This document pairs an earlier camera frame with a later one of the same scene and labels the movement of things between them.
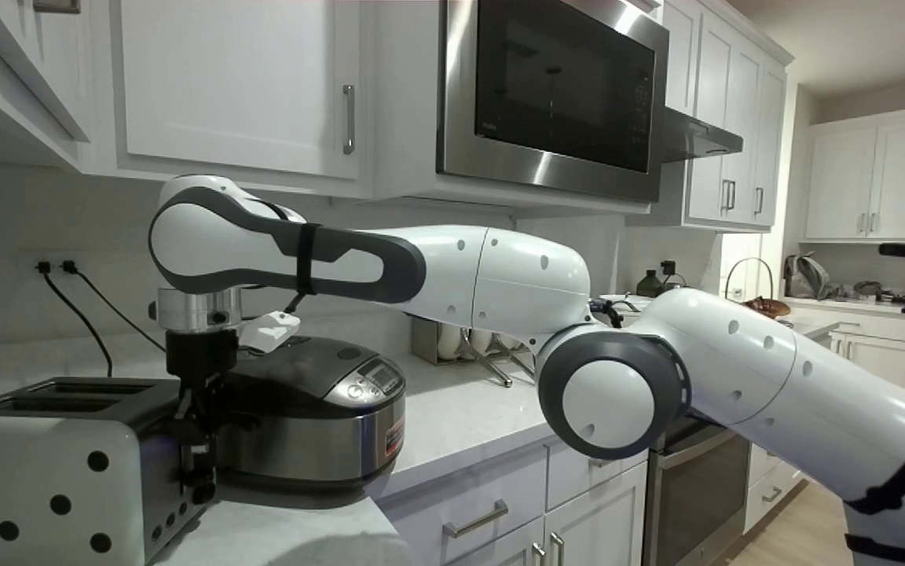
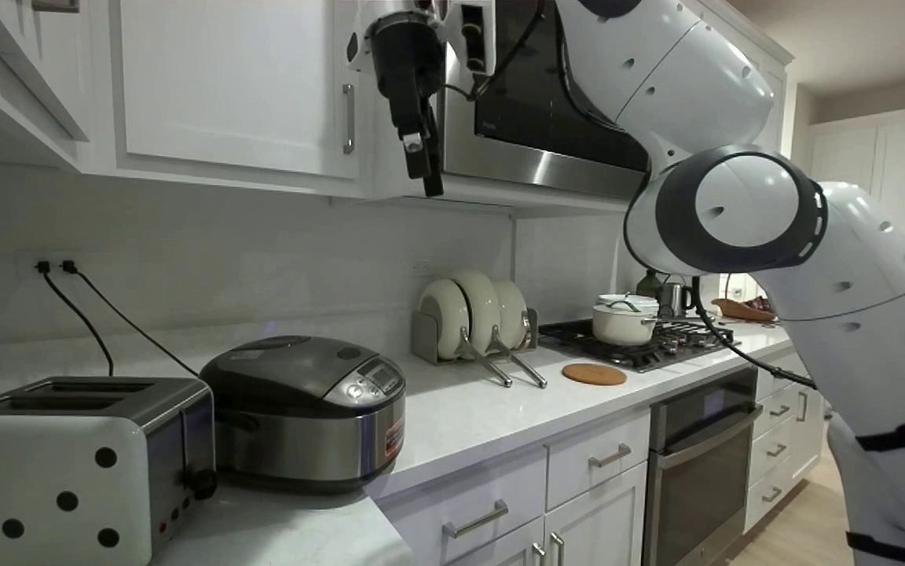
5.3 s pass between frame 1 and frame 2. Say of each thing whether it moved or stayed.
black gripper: moved
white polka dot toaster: stayed
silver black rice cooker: stayed
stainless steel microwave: stayed
